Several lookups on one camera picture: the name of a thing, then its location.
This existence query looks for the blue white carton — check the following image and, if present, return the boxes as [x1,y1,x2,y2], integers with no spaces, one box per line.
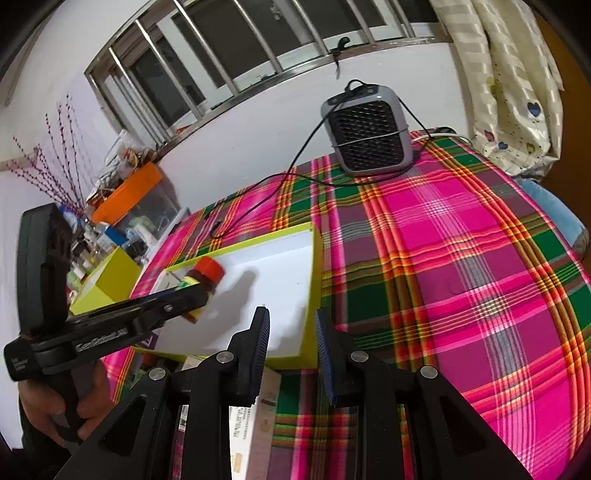
[95,222,127,251]

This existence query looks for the yellow-green box lid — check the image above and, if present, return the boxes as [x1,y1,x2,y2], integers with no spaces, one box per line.
[69,248,141,315]

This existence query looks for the pink plaid tablecloth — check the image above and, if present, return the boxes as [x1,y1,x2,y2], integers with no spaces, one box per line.
[134,139,590,479]

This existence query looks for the wooden wardrobe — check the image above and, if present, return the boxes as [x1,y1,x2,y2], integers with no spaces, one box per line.
[535,13,590,216]

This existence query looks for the person's left hand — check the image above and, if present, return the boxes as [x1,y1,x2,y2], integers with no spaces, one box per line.
[18,359,115,448]

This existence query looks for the red twig branches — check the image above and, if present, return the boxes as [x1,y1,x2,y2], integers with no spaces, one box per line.
[6,93,92,217]

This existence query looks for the orange plastic bin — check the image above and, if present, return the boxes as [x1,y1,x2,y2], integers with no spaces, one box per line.
[91,163,163,225]

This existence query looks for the shallow yellow-green tray box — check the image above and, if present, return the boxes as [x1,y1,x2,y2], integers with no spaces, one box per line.
[137,222,324,371]

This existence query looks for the cream patterned curtain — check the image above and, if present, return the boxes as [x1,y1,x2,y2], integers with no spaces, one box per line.
[431,0,564,181]

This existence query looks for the brown jar orange lid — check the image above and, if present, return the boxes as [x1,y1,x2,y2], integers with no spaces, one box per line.
[177,256,225,299]

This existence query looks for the black heater power cable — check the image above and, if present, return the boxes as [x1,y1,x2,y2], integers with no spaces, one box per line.
[209,78,435,239]

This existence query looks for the white purple long box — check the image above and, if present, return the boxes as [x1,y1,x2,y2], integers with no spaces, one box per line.
[138,269,187,351]

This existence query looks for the white beige long box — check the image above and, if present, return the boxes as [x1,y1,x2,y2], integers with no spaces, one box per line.
[229,367,281,479]

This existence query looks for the small grey space heater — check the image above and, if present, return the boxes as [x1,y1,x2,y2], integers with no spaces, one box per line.
[321,80,418,177]

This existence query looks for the clear plastic storage box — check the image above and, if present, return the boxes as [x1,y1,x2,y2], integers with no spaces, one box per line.
[114,183,179,248]

